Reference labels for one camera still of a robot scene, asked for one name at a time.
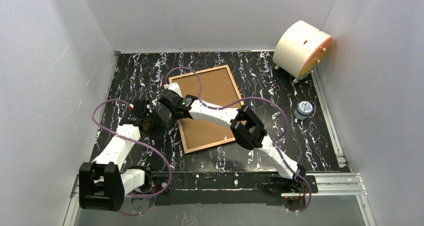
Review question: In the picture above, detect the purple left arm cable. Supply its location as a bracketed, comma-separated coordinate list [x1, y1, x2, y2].
[91, 99, 173, 217]

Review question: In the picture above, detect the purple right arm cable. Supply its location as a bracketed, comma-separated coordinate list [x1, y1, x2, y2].
[162, 66, 313, 213]

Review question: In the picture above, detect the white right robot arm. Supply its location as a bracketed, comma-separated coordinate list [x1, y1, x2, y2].
[159, 83, 306, 183]

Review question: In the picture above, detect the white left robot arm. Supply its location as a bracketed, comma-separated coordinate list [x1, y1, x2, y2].
[79, 99, 157, 211]

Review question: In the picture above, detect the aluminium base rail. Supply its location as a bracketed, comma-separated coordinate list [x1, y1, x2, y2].
[63, 172, 376, 225]

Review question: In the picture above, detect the brown backing board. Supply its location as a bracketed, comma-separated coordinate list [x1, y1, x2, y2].
[169, 65, 241, 154]

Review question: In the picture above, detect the wooden picture frame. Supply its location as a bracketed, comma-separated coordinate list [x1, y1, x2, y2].
[164, 65, 243, 153]

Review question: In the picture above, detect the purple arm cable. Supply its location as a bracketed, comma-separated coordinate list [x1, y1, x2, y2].
[91, 99, 173, 217]
[162, 66, 313, 213]

